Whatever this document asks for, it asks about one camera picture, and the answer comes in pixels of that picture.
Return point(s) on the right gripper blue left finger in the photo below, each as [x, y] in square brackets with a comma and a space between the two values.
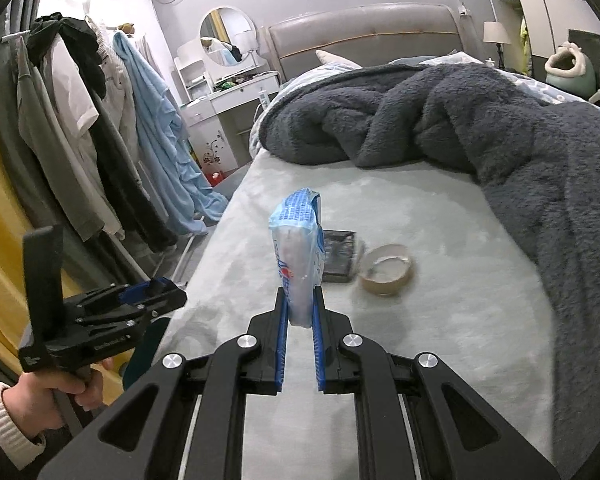
[256, 358]

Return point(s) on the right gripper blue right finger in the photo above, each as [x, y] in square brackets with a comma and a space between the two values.
[342, 357]

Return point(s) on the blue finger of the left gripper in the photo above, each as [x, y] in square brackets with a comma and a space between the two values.
[149, 292]

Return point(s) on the blue white tissue pack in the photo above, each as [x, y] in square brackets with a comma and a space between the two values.
[298, 239]

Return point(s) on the person's left hand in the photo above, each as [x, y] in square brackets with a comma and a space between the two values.
[31, 405]

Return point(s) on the white clothes rack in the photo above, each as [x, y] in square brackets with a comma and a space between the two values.
[93, 262]

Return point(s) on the black hanging garment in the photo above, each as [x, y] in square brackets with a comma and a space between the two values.
[93, 100]

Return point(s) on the light blue hanging garment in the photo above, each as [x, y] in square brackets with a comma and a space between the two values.
[187, 196]

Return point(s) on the brown tape roll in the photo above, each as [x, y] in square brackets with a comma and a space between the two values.
[386, 270]

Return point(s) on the black face mask packet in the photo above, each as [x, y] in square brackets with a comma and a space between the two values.
[340, 255]

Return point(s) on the white sleeve cuff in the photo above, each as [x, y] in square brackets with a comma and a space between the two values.
[19, 450]

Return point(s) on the grey bed mattress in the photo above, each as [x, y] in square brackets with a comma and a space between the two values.
[436, 272]

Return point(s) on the grey knit hanging sweater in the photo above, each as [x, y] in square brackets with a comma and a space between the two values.
[40, 129]

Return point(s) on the white dressing table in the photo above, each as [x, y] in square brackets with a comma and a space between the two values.
[223, 104]

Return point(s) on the round vanity mirror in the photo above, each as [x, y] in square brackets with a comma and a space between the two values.
[228, 37]

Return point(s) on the white pillow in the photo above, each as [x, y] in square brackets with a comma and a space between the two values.
[327, 58]

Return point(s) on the dark grey fleece blanket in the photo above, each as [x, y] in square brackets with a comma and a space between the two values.
[538, 164]

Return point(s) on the grey padded headboard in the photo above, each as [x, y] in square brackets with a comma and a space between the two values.
[368, 35]

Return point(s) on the small bedside lamp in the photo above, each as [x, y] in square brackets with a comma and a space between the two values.
[495, 33]

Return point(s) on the green frog plush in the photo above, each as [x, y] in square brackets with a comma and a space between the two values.
[569, 69]

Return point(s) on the white grey wardrobe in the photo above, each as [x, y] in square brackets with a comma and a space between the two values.
[549, 22]

